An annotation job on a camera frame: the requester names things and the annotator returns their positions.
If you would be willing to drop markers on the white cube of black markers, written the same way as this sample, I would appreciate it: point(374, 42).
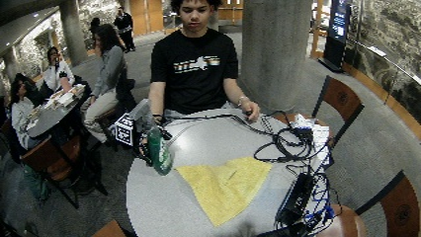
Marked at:
point(124, 130)

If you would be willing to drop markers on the black wrist band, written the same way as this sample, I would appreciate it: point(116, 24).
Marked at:
point(157, 115)

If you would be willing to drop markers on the the person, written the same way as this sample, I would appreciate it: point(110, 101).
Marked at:
point(192, 79)

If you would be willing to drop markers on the grey concrete pillar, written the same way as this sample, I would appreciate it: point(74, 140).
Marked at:
point(272, 52)
point(72, 31)

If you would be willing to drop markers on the brown wooden chair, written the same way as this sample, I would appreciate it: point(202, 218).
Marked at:
point(109, 230)
point(340, 98)
point(50, 158)
point(390, 210)

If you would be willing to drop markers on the yellow cloth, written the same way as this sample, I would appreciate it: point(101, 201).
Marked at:
point(225, 187)

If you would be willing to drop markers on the round grey side table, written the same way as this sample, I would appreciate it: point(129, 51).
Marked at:
point(50, 115)

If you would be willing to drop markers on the white food wrappers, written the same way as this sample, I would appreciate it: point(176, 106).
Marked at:
point(65, 97)

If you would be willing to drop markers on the black electronics box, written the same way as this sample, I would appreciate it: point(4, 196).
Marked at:
point(297, 199)

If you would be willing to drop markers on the black display sign stand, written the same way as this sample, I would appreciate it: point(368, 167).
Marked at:
point(336, 34)

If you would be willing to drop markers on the metal handrail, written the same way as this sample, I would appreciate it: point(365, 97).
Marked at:
point(385, 56)

